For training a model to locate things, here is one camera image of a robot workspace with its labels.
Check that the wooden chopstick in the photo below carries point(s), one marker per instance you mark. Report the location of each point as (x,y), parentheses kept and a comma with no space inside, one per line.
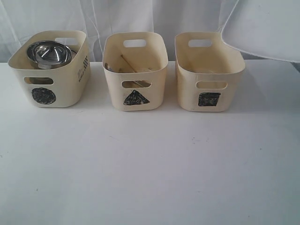
(128,62)

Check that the steel spoon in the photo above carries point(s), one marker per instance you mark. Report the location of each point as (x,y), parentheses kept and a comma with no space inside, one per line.
(108,67)

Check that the steel mug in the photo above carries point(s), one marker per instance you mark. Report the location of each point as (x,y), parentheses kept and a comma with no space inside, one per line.
(73,53)

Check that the steel bowls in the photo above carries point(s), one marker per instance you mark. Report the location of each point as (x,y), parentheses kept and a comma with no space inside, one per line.
(48,54)

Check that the white square plate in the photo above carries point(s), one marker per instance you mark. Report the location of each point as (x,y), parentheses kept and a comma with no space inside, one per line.
(265,28)

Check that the cream bin triangle mark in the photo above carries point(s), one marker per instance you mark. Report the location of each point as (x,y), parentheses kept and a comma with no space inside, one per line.
(147,52)

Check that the cream bin square mark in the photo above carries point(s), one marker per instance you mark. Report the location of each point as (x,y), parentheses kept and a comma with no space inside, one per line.
(207,70)

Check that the cream bin circle mark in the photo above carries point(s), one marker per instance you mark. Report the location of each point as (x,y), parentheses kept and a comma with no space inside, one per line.
(57,87)

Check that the white backdrop curtain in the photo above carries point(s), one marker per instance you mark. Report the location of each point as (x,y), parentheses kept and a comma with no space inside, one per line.
(21,19)

